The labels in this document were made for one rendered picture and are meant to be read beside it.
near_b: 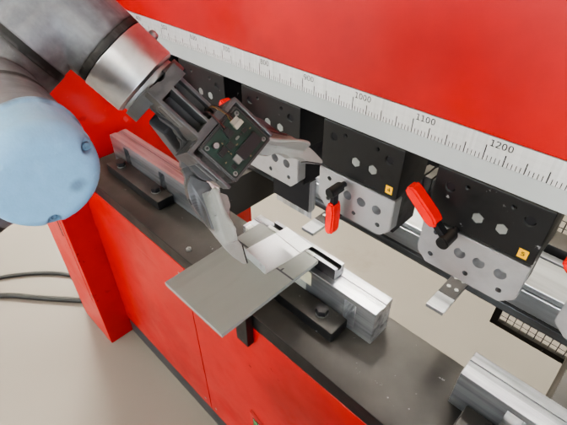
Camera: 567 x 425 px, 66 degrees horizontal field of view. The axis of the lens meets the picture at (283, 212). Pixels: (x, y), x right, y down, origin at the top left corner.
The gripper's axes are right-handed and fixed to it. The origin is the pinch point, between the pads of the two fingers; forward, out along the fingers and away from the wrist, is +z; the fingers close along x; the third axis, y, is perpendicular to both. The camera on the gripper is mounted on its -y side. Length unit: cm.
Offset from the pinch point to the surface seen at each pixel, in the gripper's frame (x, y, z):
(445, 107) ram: 22.4, 5.4, 6.6
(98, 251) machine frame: -29, -132, 1
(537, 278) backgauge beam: 29, -12, 59
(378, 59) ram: 24.4, -1.5, -1.8
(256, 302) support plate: -9.8, -29.7, 18.3
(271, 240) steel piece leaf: 3.1, -41.6, 18.1
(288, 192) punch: 12.0, -34.9, 11.8
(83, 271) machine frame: -38, -133, 2
